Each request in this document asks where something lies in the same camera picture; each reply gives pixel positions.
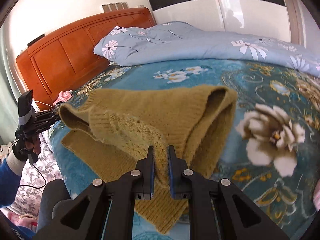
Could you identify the white black wardrobe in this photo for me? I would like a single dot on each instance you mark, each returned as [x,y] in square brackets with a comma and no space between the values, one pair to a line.
[280,19]

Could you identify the left hand black glove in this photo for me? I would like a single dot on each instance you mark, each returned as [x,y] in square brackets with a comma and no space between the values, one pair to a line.
[22,147]

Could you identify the orange wooden headboard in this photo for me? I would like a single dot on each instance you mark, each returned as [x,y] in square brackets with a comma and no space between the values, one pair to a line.
[64,59]

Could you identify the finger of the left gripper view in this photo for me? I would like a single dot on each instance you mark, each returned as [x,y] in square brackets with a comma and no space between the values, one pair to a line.
[44,120]

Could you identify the light blue floral duvet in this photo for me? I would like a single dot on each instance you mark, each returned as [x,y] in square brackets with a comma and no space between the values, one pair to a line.
[129,46]

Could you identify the black device on headboard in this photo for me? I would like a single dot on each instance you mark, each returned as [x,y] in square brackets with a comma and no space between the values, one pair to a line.
[35,40]

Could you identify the beige wall switch panel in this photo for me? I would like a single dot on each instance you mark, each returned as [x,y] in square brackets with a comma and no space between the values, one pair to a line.
[114,6]

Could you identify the olive green knitted sweater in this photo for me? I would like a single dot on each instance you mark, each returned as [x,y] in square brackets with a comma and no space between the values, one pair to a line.
[113,129]

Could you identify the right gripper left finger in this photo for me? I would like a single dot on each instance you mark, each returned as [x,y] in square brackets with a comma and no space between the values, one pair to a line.
[104,210]

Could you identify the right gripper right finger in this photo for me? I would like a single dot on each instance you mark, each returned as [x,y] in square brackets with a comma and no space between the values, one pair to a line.
[218,209]

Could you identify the blue sleeve forearm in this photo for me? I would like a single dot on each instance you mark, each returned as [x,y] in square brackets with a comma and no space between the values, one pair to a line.
[10,177]

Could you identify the teal floral bed blanket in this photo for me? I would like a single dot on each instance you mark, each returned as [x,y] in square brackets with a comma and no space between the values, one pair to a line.
[272,152]

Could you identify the pink striped cloth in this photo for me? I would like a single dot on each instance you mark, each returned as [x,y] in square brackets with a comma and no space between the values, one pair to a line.
[63,96]

